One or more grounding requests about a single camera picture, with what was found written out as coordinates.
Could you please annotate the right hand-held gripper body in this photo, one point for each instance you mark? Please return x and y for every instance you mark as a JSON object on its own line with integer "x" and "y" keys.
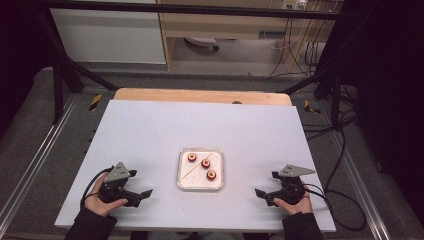
{"x": 290, "y": 191}

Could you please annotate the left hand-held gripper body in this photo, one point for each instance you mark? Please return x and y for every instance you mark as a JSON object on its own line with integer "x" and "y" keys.
{"x": 115, "y": 186}

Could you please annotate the square metal tray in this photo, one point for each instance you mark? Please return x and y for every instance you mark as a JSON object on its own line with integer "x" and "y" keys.
{"x": 190, "y": 183}

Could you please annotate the thin wooden skewer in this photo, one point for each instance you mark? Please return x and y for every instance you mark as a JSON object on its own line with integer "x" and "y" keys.
{"x": 195, "y": 168}

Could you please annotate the person's right hand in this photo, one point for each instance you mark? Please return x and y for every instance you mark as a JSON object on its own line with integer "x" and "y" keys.
{"x": 298, "y": 207}

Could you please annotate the person's left hand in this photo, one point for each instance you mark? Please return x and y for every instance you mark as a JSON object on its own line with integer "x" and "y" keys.
{"x": 100, "y": 206}

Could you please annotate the yellow black tape strip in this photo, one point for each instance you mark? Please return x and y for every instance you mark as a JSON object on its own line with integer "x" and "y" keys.
{"x": 95, "y": 102}
{"x": 310, "y": 107}

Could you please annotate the wooden table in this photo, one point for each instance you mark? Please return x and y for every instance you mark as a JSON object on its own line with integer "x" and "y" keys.
{"x": 200, "y": 96}

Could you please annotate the white cabinet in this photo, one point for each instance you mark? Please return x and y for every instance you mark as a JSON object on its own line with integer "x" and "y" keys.
{"x": 110, "y": 36}

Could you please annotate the black curtain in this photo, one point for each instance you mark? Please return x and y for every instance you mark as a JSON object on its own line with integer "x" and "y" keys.
{"x": 16, "y": 50}
{"x": 390, "y": 83}

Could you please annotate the white chair base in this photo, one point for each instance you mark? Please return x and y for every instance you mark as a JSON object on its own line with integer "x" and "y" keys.
{"x": 201, "y": 41}

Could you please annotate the wooden desk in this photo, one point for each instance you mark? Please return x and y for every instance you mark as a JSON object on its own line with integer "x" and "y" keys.
{"x": 220, "y": 28}

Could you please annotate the white power strip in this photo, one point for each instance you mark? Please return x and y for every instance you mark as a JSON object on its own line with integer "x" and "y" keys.
{"x": 293, "y": 4}

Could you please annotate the aluminium rail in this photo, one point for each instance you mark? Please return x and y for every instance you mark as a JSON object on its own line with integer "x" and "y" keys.
{"x": 40, "y": 156}
{"x": 360, "y": 186}

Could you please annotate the black metal frame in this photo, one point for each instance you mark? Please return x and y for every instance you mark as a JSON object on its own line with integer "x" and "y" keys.
{"x": 200, "y": 10}

